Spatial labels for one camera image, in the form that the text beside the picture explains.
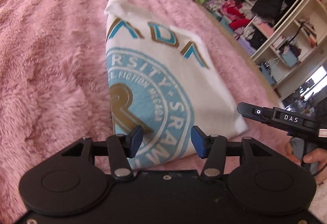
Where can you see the red garment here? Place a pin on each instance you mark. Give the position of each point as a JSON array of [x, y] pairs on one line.
[[238, 18]]

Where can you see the purple folded clothes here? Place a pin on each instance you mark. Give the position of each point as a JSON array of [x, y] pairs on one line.
[[246, 45]]

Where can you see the white open wardrobe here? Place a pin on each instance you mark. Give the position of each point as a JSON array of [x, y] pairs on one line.
[[281, 42]]

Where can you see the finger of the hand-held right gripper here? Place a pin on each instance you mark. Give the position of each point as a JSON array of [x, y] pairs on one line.
[[255, 111]]

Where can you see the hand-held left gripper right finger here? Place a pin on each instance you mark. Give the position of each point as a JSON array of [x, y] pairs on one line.
[[198, 142]]

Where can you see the white shirt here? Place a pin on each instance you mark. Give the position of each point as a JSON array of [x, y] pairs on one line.
[[158, 68]]

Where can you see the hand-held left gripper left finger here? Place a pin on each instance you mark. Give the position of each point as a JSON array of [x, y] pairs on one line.
[[135, 141]]

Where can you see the pink fluffy blanket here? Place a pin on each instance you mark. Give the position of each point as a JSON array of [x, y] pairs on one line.
[[51, 60]]

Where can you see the light blue storage box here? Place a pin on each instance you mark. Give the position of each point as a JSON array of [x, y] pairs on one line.
[[268, 74], [290, 59]]

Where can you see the person's right hand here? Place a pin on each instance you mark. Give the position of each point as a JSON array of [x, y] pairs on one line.
[[315, 157]]

